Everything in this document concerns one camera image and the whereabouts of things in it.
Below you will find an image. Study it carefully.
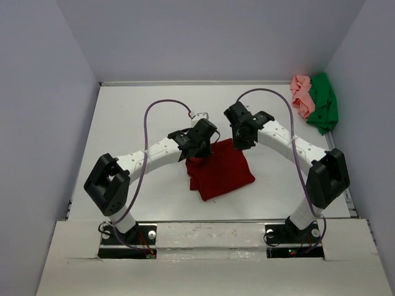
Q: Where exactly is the red t-shirt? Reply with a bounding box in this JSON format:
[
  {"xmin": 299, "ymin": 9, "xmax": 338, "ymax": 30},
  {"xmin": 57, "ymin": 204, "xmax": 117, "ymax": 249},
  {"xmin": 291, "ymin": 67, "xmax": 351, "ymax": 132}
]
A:
[{"xmin": 186, "ymin": 139, "xmax": 256, "ymax": 202}]

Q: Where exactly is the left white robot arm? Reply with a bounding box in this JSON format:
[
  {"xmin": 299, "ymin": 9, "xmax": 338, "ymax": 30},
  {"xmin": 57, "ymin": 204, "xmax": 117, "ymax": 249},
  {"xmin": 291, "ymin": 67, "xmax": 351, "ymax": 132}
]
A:
[{"xmin": 83, "ymin": 118, "xmax": 218, "ymax": 245}]

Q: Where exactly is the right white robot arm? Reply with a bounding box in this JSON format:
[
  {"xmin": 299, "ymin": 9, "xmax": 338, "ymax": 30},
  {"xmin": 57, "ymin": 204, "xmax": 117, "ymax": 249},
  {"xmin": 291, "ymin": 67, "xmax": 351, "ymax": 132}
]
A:
[{"xmin": 224, "ymin": 102, "xmax": 350, "ymax": 242}]

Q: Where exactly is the pink t-shirt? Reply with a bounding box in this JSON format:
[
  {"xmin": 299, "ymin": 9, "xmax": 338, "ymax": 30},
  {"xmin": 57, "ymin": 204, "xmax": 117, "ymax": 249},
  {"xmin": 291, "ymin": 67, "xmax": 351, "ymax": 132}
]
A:
[{"xmin": 290, "ymin": 75, "xmax": 315, "ymax": 119}]

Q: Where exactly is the green t-shirt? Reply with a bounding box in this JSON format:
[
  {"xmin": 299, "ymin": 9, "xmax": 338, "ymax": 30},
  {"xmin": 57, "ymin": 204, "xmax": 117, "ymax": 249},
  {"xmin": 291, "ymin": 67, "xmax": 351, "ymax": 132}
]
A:
[{"xmin": 307, "ymin": 72, "xmax": 339, "ymax": 135}]

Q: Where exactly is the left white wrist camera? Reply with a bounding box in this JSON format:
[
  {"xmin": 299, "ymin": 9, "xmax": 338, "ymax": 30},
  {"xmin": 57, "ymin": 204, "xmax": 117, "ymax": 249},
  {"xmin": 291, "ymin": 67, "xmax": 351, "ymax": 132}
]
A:
[{"xmin": 191, "ymin": 112, "xmax": 209, "ymax": 127}]

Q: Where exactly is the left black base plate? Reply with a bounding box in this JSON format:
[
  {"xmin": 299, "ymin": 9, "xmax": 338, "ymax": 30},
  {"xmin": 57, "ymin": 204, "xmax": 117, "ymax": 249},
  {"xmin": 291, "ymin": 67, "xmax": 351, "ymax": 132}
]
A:
[{"xmin": 98, "ymin": 222, "xmax": 157, "ymax": 260}]

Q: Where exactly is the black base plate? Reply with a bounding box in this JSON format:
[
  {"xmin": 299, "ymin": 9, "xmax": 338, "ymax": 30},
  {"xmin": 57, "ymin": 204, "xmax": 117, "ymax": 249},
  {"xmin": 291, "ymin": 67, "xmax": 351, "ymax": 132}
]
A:
[
  {"xmin": 263, "ymin": 222, "xmax": 325, "ymax": 259},
  {"xmin": 98, "ymin": 222, "xmax": 157, "ymax": 260}
]

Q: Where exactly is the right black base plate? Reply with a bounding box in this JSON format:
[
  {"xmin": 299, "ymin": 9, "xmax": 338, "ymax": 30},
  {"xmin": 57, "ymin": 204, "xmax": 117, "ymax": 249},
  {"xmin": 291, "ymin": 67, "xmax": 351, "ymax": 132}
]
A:
[{"xmin": 263, "ymin": 222, "xmax": 325, "ymax": 259}]

